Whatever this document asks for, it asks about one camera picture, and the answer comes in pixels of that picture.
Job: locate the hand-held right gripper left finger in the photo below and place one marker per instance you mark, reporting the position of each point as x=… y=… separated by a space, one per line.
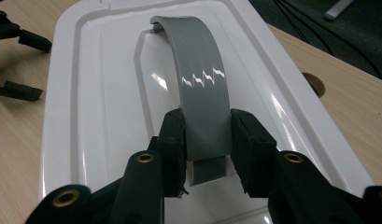
x=172 y=155

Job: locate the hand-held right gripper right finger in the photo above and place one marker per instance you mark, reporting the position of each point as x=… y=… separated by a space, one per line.
x=252 y=155

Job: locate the gray metal stand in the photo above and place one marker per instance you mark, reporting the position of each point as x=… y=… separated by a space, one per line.
x=338 y=8

